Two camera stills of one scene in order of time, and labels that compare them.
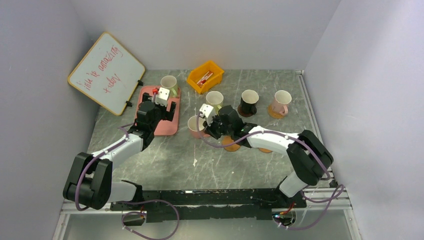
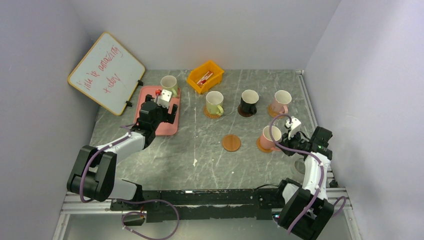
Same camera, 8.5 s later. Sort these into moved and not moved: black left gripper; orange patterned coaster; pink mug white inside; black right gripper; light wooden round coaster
Moved: black right gripper
Not moved: light wooden round coaster; pink mug white inside; black left gripper; orange patterned coaster
